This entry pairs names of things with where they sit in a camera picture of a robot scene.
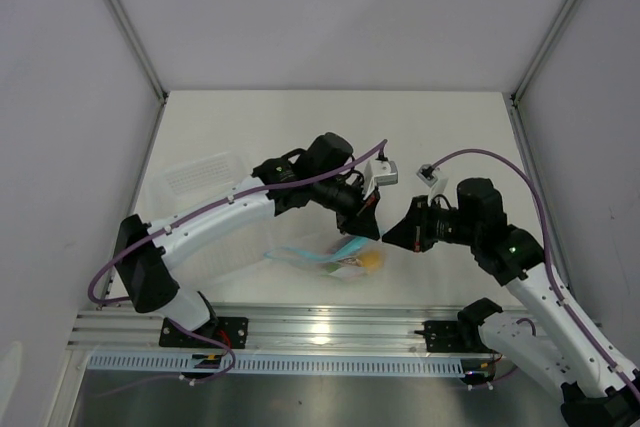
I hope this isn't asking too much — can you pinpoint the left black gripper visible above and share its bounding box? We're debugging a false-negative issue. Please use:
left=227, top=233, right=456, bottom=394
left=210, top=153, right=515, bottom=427
left=312, top=175, right=380, bottom=241

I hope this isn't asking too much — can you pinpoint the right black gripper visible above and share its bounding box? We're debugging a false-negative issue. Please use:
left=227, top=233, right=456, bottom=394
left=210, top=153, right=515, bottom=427
left=382, top=195, right=480, bottom=253

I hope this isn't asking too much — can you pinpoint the yellow toy lemon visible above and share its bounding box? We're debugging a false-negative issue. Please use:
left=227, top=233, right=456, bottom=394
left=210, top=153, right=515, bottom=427
left=358, top=250, right=386, bottom=275

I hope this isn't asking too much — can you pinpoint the clear zip top bag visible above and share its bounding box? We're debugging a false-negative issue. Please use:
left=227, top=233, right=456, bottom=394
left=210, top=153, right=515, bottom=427
left=264, top=236, right=386, bottom=281

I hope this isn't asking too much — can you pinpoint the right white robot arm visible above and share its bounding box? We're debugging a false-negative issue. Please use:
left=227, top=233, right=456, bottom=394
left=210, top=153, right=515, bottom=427
left=382, top=178, right=639, bottom=426

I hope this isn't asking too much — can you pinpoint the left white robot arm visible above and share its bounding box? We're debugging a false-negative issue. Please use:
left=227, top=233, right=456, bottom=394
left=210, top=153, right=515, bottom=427
left=114, top=132, right=397, bottom=347

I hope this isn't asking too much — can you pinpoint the white perforated plastic basket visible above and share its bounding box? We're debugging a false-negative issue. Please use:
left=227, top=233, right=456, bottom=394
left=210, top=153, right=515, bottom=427
left=144, top=152, right=275, bottom=290

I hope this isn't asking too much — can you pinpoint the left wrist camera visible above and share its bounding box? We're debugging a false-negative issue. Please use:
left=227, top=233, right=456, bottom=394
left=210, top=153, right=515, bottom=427
left=362, top=159, right=398, bottom=199

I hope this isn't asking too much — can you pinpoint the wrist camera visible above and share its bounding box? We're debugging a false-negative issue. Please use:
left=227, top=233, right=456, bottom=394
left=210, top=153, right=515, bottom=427
left=416, top=164, right=448, bottom=204
left=362, top=159, right=398, bottom=199

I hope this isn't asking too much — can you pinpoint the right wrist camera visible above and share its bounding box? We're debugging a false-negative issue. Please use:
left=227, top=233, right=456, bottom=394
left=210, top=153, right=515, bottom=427
left=416, top=164, right=448, bottom=204

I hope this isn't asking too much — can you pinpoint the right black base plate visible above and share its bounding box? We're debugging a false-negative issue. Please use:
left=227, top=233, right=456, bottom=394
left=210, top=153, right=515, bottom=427
left=414, top=320, right=492, bottom=354

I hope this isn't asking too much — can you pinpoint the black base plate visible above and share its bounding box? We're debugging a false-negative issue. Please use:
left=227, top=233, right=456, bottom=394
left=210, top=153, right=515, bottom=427
left=159, top=317, right=249, bottom=350
left=414, top=320, right=492, bottom=354

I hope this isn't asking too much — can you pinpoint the white slotted cable duct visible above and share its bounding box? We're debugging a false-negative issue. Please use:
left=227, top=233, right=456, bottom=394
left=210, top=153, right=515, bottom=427
left=87, top=351, right=465, bottom=378

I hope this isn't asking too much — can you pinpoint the right aluminium frame post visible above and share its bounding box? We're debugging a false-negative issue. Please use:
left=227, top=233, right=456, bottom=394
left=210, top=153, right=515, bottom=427
left=509, top=0, right=614, bottom=101

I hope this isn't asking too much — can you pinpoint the aluminium frame post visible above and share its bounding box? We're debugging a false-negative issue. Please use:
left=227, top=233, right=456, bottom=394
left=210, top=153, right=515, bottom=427
left=77, top=0, right=169, bottom=101
left=509, top=0, right=614, bottom=101

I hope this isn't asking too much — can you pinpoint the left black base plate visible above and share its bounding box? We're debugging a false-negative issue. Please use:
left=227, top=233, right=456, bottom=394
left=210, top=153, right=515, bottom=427
left=159, top=317, right=249, bottom=350

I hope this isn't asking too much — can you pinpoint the aluminium mounting rail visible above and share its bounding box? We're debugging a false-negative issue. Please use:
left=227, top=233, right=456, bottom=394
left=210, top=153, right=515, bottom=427
left=67, top=302, right=601, bottom=363

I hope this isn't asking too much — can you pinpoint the left aluminium frame post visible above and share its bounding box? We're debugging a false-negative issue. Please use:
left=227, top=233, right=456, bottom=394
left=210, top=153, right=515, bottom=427
left=77, top=0, right=169, bottom=101

